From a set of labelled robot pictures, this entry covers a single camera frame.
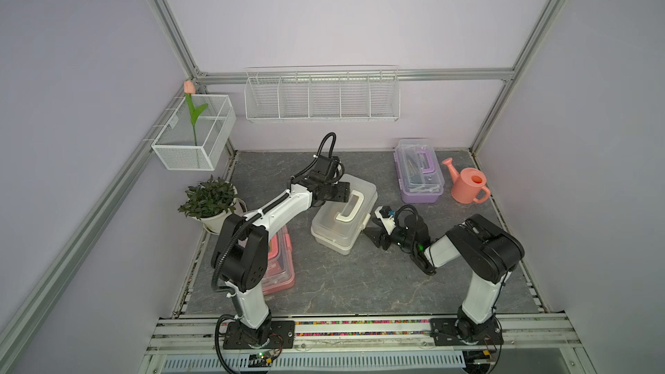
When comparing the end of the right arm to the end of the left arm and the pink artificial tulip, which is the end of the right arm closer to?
the end of the left arm

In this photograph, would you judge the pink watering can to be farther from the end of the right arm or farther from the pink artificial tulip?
the pink artificial tulip

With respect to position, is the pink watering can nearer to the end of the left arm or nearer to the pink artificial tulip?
the end of the left arm

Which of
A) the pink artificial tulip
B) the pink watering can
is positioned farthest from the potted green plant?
the pink watering can

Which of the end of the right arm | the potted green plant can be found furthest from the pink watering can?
the potted green plant

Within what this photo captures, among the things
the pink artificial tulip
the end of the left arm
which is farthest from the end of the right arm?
the pink artificial tulip

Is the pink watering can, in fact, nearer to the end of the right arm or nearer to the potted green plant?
the end of the right arm

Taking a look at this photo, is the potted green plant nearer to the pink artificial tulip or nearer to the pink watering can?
the pink artificial tulip

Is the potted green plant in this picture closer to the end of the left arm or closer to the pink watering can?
the end of the left arm

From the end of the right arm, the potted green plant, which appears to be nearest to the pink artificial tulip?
the potted green plant

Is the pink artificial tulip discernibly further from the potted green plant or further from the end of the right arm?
the end of the right arm

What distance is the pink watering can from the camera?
98 centimetres
